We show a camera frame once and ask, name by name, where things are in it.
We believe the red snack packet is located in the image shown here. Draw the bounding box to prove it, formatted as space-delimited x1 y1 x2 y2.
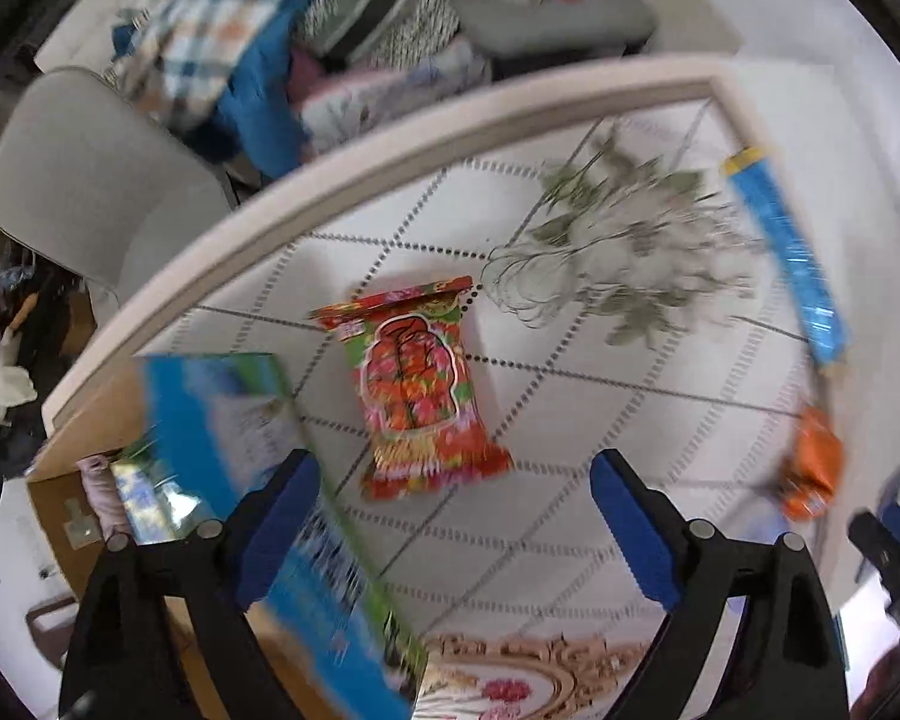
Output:
310 277 514 500

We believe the grey cushioned chair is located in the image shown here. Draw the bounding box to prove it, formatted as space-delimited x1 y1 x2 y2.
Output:
450 0 656 76

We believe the blue yellow tissue pack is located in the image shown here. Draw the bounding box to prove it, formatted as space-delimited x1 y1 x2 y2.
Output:
141 353 427 718

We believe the long blue packet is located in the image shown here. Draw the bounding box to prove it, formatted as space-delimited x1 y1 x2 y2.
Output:
724 146 847 369

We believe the cardboard box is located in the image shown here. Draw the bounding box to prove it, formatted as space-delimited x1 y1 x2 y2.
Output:
22 358 362 720

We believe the floral pink bedding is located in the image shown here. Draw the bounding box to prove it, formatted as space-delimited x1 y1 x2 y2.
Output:
287 37 493 160

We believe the black white patterned clothing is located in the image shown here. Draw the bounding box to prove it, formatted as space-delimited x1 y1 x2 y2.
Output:
294 0 460 70

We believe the green wet wipes pack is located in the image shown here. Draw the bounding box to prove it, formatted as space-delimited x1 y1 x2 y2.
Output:
110 434 212 544

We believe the lilac cloth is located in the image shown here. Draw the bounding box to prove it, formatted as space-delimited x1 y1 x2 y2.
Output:
77 455 133 539

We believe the orange snack packet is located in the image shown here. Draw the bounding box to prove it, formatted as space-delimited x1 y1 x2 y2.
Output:
779 405 844 522

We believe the white plush goose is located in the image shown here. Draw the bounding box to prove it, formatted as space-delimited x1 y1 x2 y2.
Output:
0 293 38 429

